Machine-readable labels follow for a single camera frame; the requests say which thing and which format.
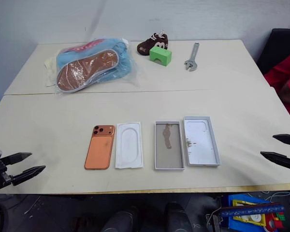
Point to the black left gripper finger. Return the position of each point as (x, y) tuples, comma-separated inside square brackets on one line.
[(15, 158), (27, 173)]

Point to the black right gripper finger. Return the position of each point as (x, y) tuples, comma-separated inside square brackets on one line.
[(288, 140), (281, 159)]

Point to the white phone box lid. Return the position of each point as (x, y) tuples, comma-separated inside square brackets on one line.
[(201, 147)]

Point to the white phone tray insert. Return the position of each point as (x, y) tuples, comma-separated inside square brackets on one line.
[(129, 145)]

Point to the grey phone box base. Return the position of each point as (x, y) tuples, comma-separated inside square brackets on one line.
[(169, 154)]

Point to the blue patterned tube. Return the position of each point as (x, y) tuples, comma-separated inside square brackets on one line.
[(251, 210)]

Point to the person in red shirt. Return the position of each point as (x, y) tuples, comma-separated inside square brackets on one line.
[(284, 72)]

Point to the orange smartphone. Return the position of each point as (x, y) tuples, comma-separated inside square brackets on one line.
[(99, 151)]

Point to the blue plastic bin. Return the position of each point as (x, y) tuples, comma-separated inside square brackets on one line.
[(232, 223)]

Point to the black chair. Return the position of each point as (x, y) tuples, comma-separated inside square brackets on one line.
[(279, 46)]

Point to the dark rounded shape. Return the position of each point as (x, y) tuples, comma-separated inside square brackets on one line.
[(178, 217), (120, 222)]

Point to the blue slipper with brown sole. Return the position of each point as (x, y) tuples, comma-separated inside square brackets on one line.
[(87, 70)]

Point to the silver adjustable wrench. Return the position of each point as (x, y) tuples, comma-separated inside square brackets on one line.
[(192, 58)]

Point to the bagged blue slippers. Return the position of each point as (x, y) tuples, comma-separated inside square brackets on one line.
[(133, 72)]

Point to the blue plush slipper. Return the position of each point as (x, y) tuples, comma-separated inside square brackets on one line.
[(122, 58)]

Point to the green arch block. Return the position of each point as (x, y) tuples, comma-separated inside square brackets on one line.
[(160, 56)]

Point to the small brown sneaker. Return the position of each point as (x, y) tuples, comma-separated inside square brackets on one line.
[(147, 46)]

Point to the yellow frame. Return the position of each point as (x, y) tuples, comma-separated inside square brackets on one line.
[(239, 218)]

